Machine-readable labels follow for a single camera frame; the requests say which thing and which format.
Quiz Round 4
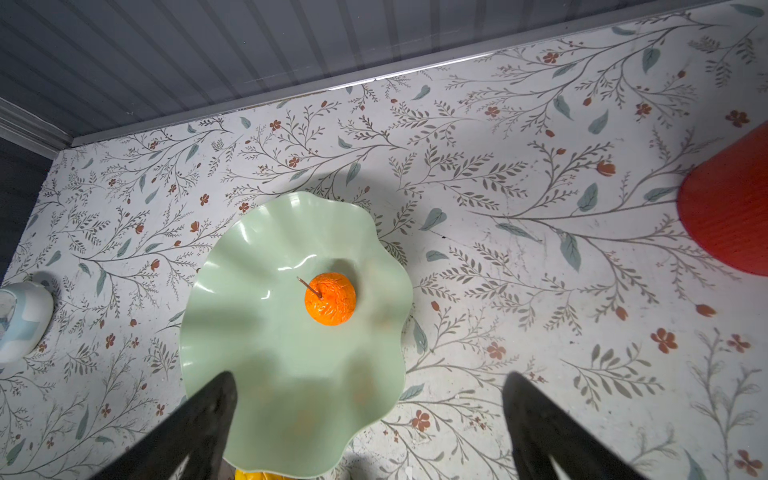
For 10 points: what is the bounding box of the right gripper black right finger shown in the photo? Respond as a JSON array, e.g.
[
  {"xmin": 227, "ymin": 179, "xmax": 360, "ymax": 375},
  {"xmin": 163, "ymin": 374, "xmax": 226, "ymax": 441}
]
[{"xmin": 502, "ymin": 372, "xmax": 643, "ymax": 479}]

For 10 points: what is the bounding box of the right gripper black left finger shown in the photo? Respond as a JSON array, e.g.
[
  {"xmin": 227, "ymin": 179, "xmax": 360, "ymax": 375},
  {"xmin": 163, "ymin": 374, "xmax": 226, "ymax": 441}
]
[{"xmin": 93, "ymin": 371, "xmax": 238, "ymax": 479}]

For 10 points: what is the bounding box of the yellow fake squash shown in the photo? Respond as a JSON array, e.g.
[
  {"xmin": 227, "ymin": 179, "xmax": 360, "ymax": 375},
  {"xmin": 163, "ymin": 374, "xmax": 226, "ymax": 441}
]
[{"xmin": 234, "ymin": 470, "xmax": 290, "ymax": 480}]

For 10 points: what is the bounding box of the green wavy fruit bowl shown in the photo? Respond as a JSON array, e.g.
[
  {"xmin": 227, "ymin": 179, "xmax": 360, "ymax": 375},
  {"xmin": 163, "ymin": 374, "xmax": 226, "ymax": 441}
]
[{"xmin": 179, "ymin": 192, "xmax": 413, "ymax": 478}]

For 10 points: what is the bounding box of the small fake tangerine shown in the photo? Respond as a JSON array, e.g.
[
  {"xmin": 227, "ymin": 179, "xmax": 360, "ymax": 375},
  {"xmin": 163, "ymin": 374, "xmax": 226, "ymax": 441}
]
[{"xmin": 298, "ymin": 272, "xmax": 357, "ymax": 326}]

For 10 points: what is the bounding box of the red pen cup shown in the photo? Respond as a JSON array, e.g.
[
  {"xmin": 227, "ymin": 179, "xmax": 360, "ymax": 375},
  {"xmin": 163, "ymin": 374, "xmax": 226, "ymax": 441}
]
[{"xmin": 676, "ymin": 123, "xmax": 767, "ymax": 276}]

